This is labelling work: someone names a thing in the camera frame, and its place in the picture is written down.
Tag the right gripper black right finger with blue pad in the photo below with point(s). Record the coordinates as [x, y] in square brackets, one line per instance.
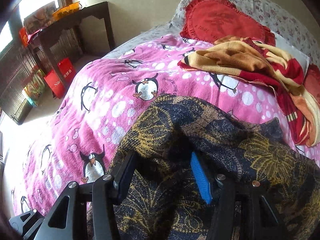
[241, 211]

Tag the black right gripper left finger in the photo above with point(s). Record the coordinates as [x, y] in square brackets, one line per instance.
[67, 217]

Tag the dark floral patterned garment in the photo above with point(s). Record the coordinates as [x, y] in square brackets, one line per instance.
[164, 202]

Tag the pink penguin bedspread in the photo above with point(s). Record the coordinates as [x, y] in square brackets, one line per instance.
[78, 141]

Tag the colourful printed bag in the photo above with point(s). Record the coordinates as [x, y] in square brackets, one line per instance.
[33, 87]

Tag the red gift bag lower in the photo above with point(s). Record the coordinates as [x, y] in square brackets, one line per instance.
[55, 84]

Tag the red gift bag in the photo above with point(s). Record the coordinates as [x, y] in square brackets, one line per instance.
[67, 70]
[55, 84]

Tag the red heart cushion right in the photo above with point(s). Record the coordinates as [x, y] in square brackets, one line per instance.
[312, 81]

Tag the red heart cushion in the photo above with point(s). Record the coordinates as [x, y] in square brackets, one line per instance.
[210, 20]
[312, 81]

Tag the red gift bag upper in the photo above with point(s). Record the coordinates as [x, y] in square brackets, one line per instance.
[67, 70]

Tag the red tan striped blanket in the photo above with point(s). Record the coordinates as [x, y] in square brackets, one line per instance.
[263, 64]

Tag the dark wooden cabinet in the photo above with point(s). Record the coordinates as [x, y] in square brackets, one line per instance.
[17, 68]

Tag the white pillow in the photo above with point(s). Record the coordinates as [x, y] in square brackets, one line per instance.
[292, 50]

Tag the red box on table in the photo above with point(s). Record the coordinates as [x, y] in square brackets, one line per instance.
[23, 36]

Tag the floral white bed sheet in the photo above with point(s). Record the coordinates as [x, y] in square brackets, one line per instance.
[286, 28]

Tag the red heart cushion left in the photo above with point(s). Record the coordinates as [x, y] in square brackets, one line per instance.
[210, 20]

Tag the dark wooden side table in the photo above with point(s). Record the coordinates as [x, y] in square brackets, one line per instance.
[68, 29]

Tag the framed picture on table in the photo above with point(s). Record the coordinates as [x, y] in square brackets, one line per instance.
[40, 19]

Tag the orange plastic basket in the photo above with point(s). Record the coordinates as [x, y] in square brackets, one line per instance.
[67, 10]

